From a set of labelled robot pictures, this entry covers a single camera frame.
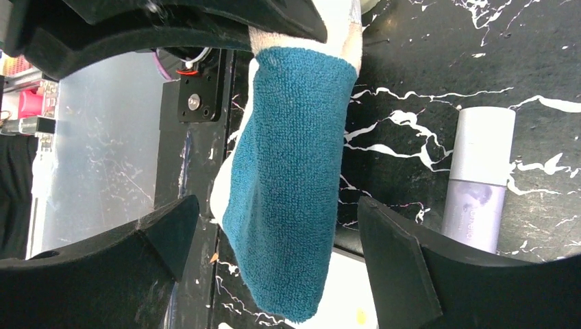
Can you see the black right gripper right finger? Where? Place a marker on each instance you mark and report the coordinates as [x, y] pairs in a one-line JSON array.
[[422, 279]]

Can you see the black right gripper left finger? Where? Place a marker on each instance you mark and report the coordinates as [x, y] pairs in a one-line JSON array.
[[122, 278]]

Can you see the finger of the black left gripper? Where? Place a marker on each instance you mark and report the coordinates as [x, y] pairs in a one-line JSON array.
[[62, 37]]

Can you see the white square packet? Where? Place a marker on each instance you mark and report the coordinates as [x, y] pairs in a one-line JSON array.
[[347, 300]]

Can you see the white lavender tube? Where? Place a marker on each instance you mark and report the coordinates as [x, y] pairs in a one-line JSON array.
[[478, 176]]

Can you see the teal and beige towel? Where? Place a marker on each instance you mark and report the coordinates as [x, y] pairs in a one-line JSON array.
[[276, 195]]

